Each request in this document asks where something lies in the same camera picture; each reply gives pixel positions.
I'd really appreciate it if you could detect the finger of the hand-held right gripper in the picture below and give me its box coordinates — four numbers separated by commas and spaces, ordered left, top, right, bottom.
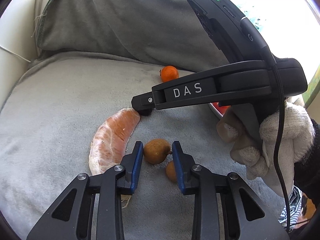
131, 86, 165, 117

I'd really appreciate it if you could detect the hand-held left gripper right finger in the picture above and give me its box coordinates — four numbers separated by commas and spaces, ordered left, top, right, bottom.
172, 141, 291, 240

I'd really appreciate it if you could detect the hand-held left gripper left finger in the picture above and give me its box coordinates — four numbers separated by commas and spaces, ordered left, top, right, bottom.
26, 141, 144, 240

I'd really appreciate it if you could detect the floral white plate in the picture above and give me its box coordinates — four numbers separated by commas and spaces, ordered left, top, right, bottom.
207, 101, 233, 120

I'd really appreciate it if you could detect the person's right forearm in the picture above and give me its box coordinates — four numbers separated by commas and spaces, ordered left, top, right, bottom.
292, 119, 320, 207

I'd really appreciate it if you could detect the person's right hand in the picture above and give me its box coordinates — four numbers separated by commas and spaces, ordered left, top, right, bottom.
216, 101, 316, 198

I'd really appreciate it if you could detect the small tangerine with stem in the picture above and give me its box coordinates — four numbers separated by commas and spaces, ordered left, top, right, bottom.
160, 66, 180, 83

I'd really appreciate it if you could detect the peeled pomelo segment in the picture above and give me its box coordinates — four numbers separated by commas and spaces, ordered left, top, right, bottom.
88, 107, 141, 208

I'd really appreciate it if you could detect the dark grey rolled blanket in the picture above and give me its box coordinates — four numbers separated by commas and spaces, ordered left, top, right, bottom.
37, 0, 232, 67

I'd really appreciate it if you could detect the light grey fleece blanket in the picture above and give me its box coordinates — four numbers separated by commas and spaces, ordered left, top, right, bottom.
0, 51, 297, 240

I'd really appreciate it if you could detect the striped cloth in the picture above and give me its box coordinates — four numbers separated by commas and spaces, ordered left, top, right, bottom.
277, 186, 311, 228

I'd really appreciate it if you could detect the white cabinet panel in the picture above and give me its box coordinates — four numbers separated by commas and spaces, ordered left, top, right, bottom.
0, 0, 43, 110

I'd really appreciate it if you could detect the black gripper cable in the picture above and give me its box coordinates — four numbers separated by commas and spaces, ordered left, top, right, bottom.
239, 16, 291, 233

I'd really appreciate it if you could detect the thin white cable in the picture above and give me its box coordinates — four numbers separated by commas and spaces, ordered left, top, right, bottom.
0, 44, 31, 63

